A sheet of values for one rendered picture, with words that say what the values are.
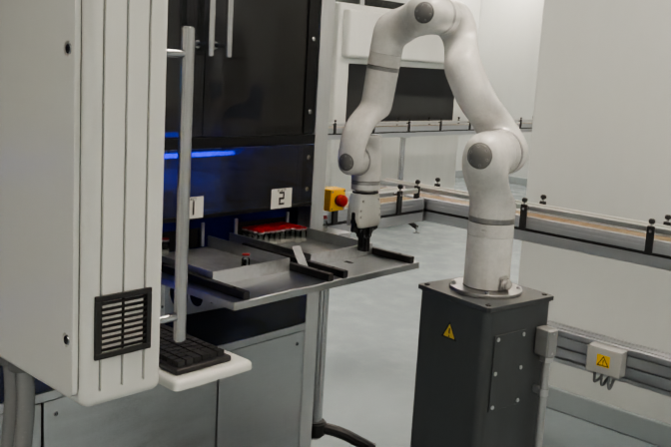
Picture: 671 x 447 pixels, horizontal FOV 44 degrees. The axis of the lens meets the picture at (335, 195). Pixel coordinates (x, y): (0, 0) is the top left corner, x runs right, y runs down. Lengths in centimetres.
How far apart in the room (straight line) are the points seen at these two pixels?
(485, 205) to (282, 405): 100
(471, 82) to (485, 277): 50
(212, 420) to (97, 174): 124
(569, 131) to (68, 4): 255
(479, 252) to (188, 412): 95
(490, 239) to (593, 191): 147
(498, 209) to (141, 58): 105
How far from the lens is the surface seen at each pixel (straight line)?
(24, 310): 167
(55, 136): 151
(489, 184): 212
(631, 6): 355
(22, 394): 187
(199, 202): 231
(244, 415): 263
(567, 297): 371
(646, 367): 297
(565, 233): 297
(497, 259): 218
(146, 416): 239
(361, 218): 235
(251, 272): 213
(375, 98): 230
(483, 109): 219
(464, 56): 219
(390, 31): 228
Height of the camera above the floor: 142
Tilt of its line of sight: 9 degrees down
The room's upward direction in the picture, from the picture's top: 3 degrees clockwise
